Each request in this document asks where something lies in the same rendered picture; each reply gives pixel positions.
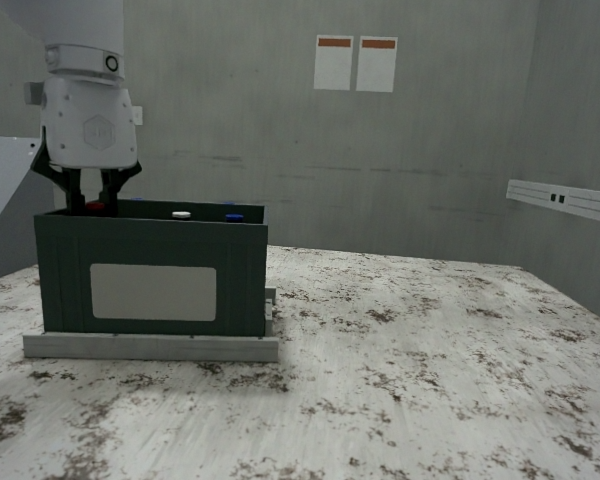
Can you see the red labeled bottle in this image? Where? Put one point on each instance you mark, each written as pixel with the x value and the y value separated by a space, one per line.
pixel 95 210

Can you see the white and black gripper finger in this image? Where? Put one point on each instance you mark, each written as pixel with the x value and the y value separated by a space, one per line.
pixel 68 180
pixel 112 181

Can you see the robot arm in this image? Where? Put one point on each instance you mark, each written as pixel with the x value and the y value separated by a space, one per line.
pixel 82 37

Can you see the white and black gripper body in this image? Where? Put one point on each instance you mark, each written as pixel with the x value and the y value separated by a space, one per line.
pixel 94 126

